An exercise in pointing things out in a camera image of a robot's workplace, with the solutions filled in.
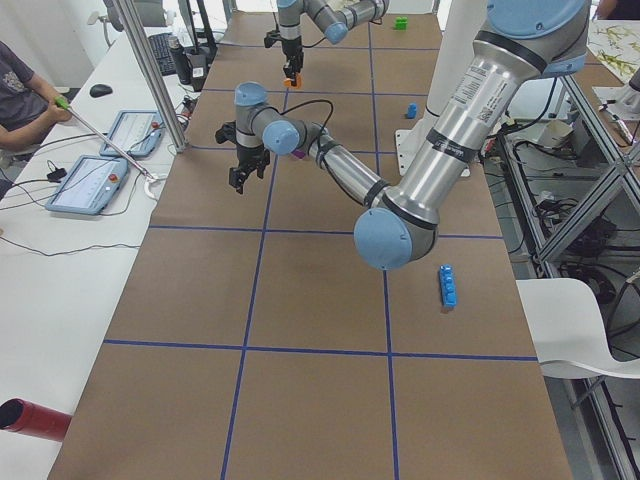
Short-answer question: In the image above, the green block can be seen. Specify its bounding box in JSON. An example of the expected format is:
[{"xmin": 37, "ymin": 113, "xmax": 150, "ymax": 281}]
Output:
[{"xmin": 394, "ymin": 16, "xmax": 408, "ymax": 31}]

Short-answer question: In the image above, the blue teach pendant near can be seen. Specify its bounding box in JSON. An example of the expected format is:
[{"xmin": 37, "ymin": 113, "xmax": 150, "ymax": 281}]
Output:
[{"xmin": 45, "ymin": 155, "xmax": 129, "ymax": 216}]

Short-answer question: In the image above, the small blue block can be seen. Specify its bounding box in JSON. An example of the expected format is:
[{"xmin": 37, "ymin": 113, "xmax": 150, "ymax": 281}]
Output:
[{"xmin": 405, "ymin": 103, "xmax": 418, "ymax": 119}]

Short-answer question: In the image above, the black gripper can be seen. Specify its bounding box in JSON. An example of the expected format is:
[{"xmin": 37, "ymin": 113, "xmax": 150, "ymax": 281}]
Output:
[
  {"xmin": 215, "ymin": 121, "xmax": 271, "ymax": 195},
  {"xmin": 264, "ymin": 30, "xmax": 304, "ymax": 80}
]

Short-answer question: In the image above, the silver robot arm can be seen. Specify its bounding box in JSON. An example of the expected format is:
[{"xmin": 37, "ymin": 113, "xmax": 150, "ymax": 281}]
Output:
[
  {"xmin": 264, "ymin": 0, "xmax": 389, "ymax": 88},
  {"xmin": 215, "ymin": 1, "xmax": 590, "ymax": 270}
]

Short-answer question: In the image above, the seated person grey shirt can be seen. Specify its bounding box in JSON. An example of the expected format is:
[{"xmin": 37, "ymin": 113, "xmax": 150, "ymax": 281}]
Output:
[{"xmin": 1, "ymin": 42, "xmax": 72, "ymax": 152}]

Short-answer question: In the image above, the black keyboard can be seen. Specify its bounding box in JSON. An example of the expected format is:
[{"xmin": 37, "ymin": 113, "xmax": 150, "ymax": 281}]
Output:
[{"xmin": 147, "ymin": 32, "xmax": 176, "ymax": 76}]

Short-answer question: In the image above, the black computer mouse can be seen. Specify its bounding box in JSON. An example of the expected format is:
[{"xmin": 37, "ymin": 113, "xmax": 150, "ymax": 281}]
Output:
[{"xmin": 89, "ymin": 83, "xmax": 113, "ymax": 98}]

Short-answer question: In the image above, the long blue studded block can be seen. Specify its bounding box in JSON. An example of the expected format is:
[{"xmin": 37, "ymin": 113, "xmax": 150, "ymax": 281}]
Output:
[{"xmin": 438, "ymin": 264, "xmax": 458, "ymax": 308}]

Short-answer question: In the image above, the red cylinder tube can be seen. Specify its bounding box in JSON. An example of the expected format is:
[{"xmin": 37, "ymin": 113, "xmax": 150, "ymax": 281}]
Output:
[{"xmin": 1, "ymin": 398, "xmax": 72, "ymax": 442}]

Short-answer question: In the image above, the black drink bottle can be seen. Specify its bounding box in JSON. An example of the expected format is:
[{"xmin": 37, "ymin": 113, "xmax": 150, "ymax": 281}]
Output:
[{"xmin": 167, "ymin": 36, "xmax": 192, "ymax": 85}]

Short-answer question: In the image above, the green handled reacher stick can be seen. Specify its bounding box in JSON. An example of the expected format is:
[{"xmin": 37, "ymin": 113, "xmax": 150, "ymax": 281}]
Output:
[{"xmin": 54, "ymin": 95, "xmax": 167, "ymax": 201}]

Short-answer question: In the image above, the white chair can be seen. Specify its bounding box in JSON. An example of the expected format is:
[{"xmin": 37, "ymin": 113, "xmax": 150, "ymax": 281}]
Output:
[{"xmin": 516, "ymin": 278, "xmax": 639, "ymax": 380}]

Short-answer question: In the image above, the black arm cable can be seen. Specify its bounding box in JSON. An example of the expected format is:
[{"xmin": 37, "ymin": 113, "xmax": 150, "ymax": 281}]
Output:
[{"xmin": 282, "ymin": 98, "xmax": 336, "ymax": 151}]

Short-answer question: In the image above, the blue teach pendant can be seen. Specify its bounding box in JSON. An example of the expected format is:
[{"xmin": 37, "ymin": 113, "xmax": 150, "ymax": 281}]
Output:
[
  {"xmin": 45, "ymin": 155, "xmax": 129, "ymax": 216},
  {"xmin": 107, "ymin": 110, "xmax": 164, "ymax": 158}
]

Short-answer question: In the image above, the orange trapezoid block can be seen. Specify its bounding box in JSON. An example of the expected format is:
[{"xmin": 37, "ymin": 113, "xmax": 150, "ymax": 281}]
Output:
[{"xmin": 283, "ymin": 76, "xmax": 302, "ymax": 90}]

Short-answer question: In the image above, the blue teach pendant far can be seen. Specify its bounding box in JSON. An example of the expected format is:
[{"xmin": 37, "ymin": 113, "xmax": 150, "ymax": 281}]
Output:
[{"xmin": 107, "ymin": 110, "xmax": 164, "ymax": 158}]

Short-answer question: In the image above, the aluminium frame post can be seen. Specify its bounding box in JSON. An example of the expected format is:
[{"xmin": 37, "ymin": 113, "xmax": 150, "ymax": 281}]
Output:
[{"xmin": 113, "ymin": 0, "xmax": 187, "ymax": 153}]

